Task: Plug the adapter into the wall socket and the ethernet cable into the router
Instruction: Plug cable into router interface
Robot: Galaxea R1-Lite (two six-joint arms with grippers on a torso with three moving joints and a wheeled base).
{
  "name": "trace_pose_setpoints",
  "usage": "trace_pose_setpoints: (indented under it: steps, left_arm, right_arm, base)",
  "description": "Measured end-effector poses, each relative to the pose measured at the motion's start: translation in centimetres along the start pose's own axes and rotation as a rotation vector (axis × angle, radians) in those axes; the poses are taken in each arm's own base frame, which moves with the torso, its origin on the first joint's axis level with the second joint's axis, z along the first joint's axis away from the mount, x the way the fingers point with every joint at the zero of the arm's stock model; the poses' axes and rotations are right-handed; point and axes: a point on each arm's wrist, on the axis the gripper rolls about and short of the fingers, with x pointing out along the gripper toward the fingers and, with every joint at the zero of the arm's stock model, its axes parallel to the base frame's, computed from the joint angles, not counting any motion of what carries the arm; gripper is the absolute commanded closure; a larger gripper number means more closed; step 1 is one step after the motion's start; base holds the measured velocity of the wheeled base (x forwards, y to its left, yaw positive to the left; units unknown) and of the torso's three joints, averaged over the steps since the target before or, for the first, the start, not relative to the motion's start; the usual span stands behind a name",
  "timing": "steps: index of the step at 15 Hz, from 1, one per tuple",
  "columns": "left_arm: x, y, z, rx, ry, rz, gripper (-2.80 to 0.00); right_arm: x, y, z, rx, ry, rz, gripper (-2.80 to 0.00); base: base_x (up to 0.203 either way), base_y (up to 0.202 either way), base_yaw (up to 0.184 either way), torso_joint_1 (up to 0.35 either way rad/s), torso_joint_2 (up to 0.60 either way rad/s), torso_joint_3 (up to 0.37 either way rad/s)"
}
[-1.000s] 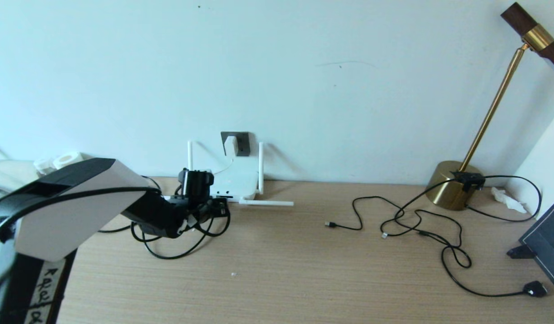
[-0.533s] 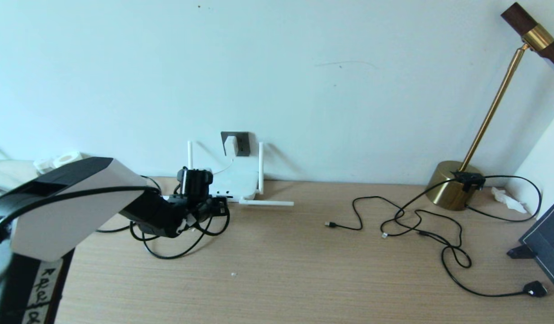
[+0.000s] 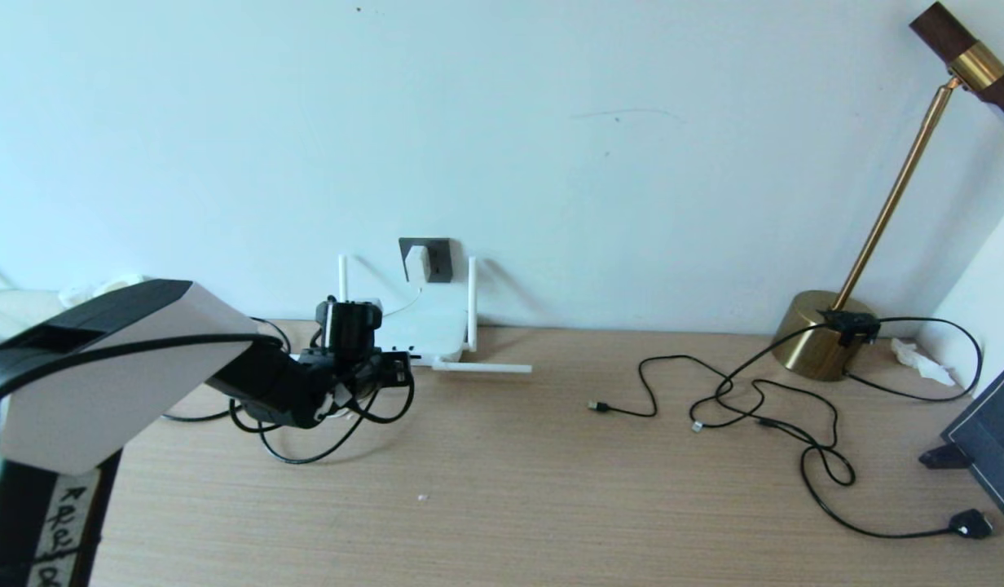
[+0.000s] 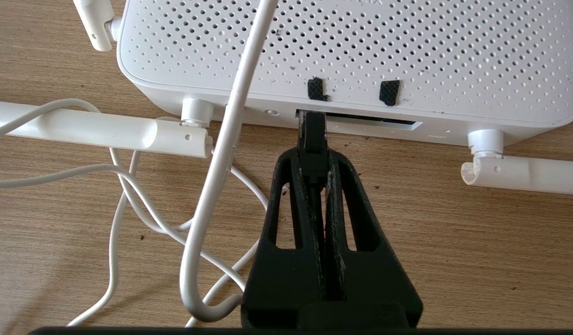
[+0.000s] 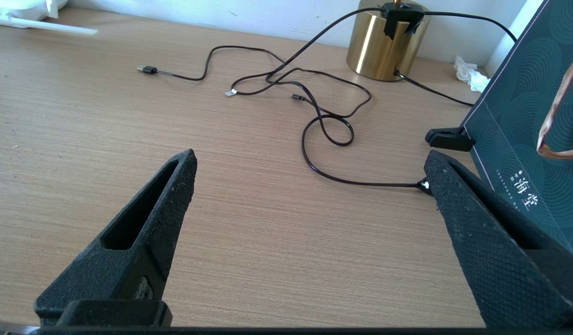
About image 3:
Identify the grey wall socket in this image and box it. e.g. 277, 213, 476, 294
399, 237, 454, 284

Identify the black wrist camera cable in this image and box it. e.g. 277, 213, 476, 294
227, 375, 416, 466

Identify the brass desk lamp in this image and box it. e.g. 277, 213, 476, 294
771, 0, 1004, 382

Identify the white router with antennas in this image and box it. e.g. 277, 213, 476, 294
337, 255, 533, 376

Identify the black usb charging cable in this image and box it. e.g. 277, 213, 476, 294
589, 355, 798, 433

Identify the black ethernet cable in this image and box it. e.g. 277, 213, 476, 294
161, 318, 293, 425

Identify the black cable bundle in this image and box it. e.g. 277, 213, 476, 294
711, 314, 996, 541

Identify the white adapter cable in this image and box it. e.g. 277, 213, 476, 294
380, 285, 425, 323

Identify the crumpled white tissue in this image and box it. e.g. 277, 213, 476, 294
891, 338, 957, 388

